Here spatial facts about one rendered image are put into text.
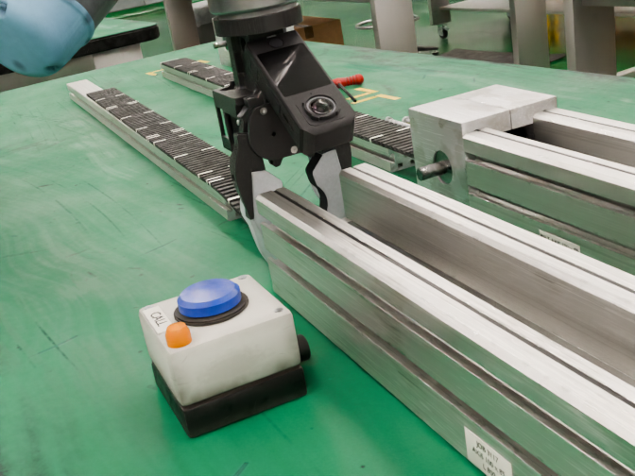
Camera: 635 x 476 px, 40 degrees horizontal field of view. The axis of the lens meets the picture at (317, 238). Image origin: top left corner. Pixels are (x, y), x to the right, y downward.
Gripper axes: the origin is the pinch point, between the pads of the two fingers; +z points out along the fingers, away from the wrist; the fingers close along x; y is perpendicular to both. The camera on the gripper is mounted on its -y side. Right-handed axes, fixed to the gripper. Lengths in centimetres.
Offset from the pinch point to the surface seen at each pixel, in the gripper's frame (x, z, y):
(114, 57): -28, 10, 221
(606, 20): -150, 18, 134
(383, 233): -2.3, -3.7, -10.4
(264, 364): 11.5, -2.0, -19.9
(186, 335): 15.6, -5.3, -19.6
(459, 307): 3.8, -7.3, -30.8
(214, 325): 13.6, -4.8, -18.3
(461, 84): -45, 1, 45
